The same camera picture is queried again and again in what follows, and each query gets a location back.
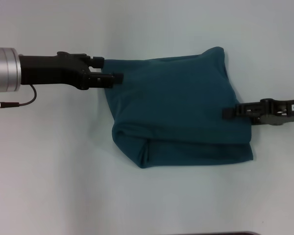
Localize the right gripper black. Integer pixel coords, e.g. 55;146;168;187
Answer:
222;97;294;127

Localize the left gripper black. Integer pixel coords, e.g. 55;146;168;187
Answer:
19;50;124;91

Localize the teal T-shirt with FREE print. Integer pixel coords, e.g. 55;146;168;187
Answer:
103;46;255;170

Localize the left gripper cable with plug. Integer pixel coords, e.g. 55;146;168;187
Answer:
0;84;37;111

